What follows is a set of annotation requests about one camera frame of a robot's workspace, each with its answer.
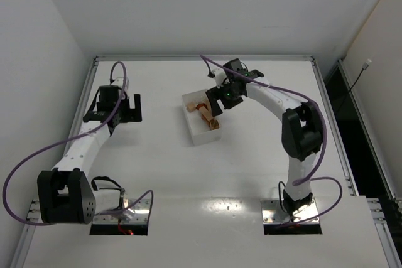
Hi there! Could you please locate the light long wood block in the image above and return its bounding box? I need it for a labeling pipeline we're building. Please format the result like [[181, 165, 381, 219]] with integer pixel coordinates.
[[196, 103, 214, 123], [186, 102, 197, 113]]

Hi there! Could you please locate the white plastic box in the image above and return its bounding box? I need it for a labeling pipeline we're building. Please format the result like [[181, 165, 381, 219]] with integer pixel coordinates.
[[182, 89, 222, 146]]

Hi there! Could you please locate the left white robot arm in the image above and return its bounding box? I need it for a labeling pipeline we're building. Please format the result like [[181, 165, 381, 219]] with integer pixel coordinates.
[[37, 77, 142, 224]]

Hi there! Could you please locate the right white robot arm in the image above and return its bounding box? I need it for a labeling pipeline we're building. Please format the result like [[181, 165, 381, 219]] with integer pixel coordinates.
[[202, 57, 327, 215]]

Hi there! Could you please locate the dark striped wood block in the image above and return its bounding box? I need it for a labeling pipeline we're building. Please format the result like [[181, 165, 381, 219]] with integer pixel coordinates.
[[209, 119, 220, 130]]

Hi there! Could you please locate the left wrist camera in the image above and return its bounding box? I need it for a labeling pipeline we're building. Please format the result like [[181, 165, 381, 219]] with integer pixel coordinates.
[[109, 77, 124, 88]]

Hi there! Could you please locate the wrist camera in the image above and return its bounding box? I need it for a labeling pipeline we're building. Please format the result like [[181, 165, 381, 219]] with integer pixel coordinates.
[[109, 77, 124, 88], [208, 68, 227, 86]]

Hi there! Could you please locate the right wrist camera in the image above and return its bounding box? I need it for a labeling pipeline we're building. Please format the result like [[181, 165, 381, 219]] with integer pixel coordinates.
[[208, 68, 227, 86]]

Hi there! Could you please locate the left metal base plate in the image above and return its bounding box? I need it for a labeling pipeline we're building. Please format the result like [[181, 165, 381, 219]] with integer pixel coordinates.
[[92, 198, 152, 226]]

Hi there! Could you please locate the metal base plate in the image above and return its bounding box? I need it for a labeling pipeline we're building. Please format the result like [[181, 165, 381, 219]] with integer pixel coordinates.
[[261, 199, 320, 225], [92, 198, 152, 226]]

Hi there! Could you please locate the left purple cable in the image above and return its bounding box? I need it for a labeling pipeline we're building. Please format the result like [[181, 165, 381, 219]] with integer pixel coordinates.
[[2, 60, 155, 227]]

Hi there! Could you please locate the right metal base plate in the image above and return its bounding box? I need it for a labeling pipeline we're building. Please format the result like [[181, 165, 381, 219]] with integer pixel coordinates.
[[261, 199, 320, 225]]

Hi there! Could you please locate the black hanging cable white plug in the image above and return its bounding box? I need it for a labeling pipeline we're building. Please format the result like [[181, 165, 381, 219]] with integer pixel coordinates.
[[335, 58, 372, 117]]

